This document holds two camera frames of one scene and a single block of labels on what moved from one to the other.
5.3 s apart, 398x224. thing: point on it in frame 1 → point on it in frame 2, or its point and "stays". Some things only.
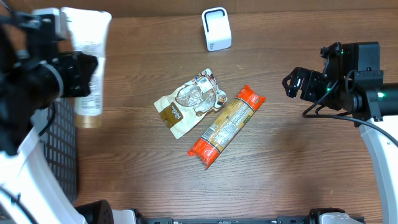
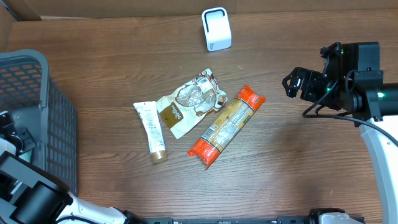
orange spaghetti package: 232,119 stays
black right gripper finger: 290,89 stays
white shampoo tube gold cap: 89,30 → 150,119
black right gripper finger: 297,73 stays
